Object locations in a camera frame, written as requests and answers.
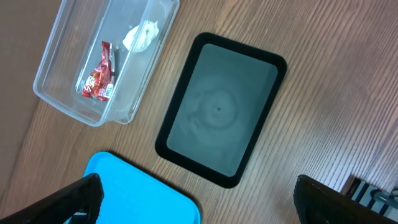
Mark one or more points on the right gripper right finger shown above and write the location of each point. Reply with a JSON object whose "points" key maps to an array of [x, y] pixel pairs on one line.
{"points": [[317, 203]]}

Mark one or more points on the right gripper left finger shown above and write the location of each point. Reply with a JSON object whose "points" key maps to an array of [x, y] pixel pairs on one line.
{"points": [[79, 202]]}

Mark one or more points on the red snack wrapper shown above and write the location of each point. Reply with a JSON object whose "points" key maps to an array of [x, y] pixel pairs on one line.
{"points": [[99, 85]]}

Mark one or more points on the white napkin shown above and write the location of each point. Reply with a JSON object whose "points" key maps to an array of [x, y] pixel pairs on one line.
{"points": [[148, 34]]}

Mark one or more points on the teal serving tray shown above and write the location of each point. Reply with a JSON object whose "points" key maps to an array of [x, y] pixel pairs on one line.
{"points": [[133, 196]]}

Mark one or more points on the clear plastic bin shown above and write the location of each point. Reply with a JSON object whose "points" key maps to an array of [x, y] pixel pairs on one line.
{"points": [[74, 50]]}

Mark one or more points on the black tray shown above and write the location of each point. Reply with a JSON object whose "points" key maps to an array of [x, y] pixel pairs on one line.
{"points": [[220, 104]]}

